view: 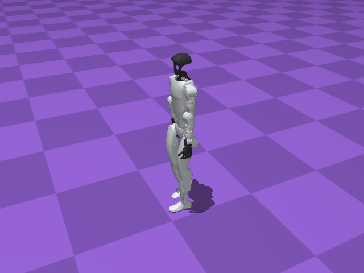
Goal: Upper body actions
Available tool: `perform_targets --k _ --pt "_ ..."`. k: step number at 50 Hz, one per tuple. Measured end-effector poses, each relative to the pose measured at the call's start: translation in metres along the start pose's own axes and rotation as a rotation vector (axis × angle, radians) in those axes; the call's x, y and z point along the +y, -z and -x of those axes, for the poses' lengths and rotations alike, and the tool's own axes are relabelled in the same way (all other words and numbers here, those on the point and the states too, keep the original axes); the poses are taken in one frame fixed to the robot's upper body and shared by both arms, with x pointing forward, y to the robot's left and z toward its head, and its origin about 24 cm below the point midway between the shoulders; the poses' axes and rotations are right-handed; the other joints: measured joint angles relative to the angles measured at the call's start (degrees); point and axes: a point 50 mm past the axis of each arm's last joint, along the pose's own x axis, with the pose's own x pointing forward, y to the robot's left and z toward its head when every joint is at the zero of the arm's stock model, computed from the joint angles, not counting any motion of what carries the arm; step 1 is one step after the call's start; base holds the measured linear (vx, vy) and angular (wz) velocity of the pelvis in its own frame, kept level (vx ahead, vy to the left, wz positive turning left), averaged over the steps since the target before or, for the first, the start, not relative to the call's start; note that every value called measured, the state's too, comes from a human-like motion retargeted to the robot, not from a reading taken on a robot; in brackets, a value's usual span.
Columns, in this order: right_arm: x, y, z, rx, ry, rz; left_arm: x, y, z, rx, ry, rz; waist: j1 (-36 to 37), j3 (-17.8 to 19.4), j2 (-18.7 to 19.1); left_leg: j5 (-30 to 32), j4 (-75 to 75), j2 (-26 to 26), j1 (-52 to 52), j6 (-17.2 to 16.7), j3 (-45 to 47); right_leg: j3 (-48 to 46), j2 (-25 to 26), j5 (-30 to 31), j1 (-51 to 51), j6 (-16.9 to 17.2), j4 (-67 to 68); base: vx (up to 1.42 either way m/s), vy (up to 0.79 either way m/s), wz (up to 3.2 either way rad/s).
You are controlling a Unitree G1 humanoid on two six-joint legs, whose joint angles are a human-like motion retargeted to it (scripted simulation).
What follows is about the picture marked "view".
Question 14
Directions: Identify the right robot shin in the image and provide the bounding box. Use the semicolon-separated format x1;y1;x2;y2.
170;163;179;183

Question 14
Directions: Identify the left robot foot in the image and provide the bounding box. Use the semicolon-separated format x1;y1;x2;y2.
169;200;192;212

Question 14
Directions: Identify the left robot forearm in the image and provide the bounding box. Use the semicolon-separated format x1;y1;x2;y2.
184;114;195;145

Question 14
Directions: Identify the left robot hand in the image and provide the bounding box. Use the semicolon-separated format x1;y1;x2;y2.
178;139;192;159

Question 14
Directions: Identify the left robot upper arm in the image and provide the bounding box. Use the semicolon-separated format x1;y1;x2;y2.
183;84;197;122

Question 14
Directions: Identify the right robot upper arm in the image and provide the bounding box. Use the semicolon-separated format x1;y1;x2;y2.
167;75;176;106

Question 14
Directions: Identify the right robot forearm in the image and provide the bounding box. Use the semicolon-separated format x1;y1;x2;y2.
169;105;178;123

